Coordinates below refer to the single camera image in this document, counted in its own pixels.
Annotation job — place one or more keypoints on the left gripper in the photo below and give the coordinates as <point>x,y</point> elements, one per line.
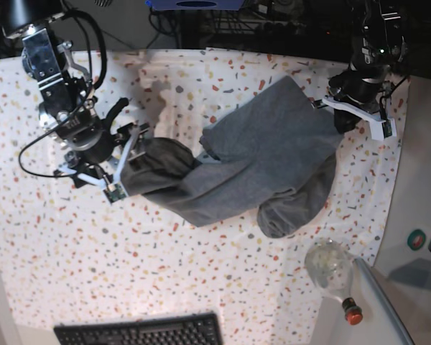
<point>358,87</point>

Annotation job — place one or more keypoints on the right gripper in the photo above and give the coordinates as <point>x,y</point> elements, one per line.
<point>89,136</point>

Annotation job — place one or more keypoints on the grey t-shirt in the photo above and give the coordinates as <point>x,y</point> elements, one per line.
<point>276,154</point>

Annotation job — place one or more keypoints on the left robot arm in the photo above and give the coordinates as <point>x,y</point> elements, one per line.
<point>377,41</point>

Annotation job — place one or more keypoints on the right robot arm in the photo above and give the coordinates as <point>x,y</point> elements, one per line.
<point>62,83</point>

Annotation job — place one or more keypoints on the terrazzo pattern tablecloth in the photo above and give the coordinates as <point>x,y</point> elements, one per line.
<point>68,256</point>

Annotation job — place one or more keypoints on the blue box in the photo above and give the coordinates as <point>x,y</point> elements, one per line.
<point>231,5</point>

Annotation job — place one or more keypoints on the green tape roll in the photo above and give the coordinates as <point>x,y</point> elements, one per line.
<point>416,240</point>

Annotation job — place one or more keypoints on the clear glass bottle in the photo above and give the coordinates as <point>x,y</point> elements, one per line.
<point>330,267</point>

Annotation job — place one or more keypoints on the black keyboard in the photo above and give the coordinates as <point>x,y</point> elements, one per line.
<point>200,328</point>

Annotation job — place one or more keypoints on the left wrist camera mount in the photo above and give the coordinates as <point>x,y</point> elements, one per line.
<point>347,115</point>

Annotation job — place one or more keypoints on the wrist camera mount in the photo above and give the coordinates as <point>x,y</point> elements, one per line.
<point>102,165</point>
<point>347,115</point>

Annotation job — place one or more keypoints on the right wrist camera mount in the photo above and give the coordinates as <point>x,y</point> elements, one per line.
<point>102,165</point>

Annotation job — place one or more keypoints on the metal wire rack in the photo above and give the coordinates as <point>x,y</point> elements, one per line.
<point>255,17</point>

